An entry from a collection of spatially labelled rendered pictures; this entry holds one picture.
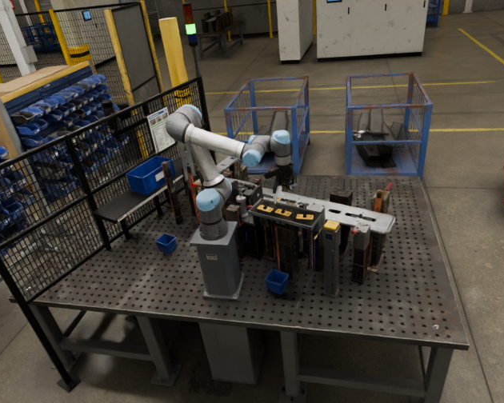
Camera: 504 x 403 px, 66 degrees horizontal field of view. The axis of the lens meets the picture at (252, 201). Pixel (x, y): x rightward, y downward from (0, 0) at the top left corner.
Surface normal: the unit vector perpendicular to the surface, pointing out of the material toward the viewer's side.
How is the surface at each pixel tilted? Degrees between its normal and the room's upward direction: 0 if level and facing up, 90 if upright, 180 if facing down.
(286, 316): 0
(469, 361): 0
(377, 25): 90
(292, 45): 90
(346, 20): 90
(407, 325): 0
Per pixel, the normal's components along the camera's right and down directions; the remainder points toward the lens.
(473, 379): -0.11, -0.84
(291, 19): -0.26, 0.53
